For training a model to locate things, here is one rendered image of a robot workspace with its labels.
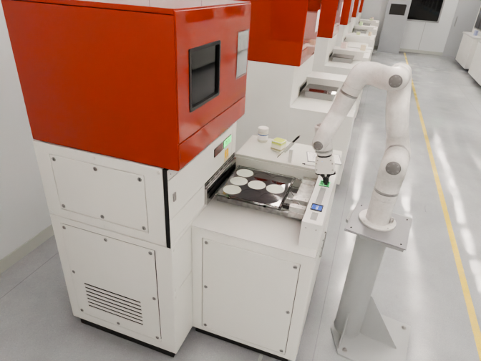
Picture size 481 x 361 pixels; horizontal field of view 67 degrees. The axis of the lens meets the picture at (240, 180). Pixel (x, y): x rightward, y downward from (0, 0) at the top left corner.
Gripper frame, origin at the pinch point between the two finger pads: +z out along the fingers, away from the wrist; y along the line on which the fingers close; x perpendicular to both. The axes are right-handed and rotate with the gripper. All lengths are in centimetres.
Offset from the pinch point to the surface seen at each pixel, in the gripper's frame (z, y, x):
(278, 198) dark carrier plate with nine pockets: 3.5, -23.3, -14.8
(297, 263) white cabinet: 21, -8, -46
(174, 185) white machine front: -26, -54, -61
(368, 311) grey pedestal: 83, 22, -6
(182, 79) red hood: -70, -39, -61
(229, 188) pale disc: -2, -50, -17
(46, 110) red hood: -63, -105, -66
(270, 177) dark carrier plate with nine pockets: 1.4, -32.7, 5.4
